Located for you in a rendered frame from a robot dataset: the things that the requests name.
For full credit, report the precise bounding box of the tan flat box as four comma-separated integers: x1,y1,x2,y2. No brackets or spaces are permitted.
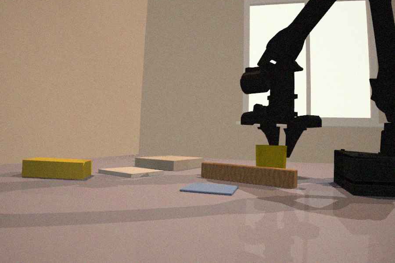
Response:
135,156,205,171

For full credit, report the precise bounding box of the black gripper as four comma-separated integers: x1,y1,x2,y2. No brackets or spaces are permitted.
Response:
241,89,322,158

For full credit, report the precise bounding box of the brown wooden bar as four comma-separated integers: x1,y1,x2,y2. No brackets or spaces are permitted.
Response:
201,162,298,188

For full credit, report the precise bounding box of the beige flat slab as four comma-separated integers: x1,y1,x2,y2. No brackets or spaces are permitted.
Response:
98,167,164,178

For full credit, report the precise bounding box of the yellow rectangular block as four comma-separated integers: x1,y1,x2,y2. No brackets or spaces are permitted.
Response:
22,157,92,180

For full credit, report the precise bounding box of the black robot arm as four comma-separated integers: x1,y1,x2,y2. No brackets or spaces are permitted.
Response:
240,0,395,157

